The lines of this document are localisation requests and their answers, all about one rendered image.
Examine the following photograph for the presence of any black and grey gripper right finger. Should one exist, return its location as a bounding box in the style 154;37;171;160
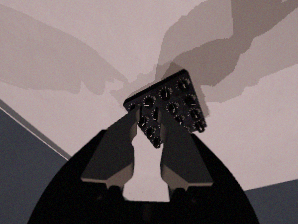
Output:
155;106;260;224

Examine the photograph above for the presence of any black knob box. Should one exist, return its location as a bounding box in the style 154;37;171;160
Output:
123;69;207;148

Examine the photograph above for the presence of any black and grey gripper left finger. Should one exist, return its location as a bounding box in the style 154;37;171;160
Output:
27;105;142;224

